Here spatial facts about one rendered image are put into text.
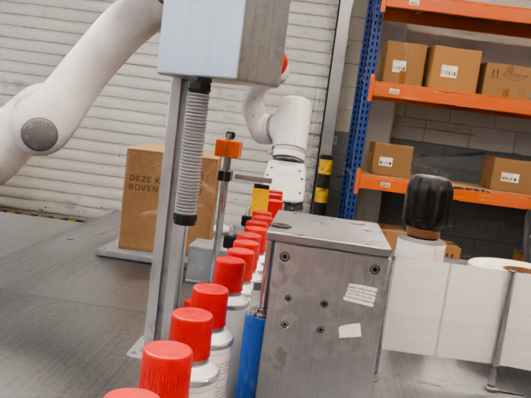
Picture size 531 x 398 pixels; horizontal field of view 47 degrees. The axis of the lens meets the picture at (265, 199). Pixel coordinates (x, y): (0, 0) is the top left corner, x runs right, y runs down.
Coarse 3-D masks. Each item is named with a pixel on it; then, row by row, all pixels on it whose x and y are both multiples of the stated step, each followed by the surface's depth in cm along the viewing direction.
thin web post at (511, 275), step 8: (512, 272) 88; (512, 280) 88; (512, 288) 89; (504, 296) 89; (504, 304) 89; (504, 312) 89; (504, 320) 89; (504, 328) 89; (496, 336) 90; (504, 336) 90; (496, 344) 90; (496, 352) 90; (496, 360) 90; (496, 368) 90; (488, 376) 91; (496, 376) 90; (488, 384) 91
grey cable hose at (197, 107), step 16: (192, 80) 84; (208, 80) 84; (192, 96) 84; (208, 96) 84; (192, 112) 84; (192, 128) 84; (192, 144) 84; (192, 160) 85; (192, 176) 85; (192, 192) 86; (176, 208) 86; (192, 208) 86; (192, 224) 86
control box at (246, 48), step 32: (192, 0) 86; (224, 0) 82; (256, 0) 81; (288, 0) 86; (160, 32) 91; (192, 32) 86; (224, 32) 82; (256, 32) 82; (160, 64) 91; (192, 64) 86; (224, 64) 82; (256, 64) 83
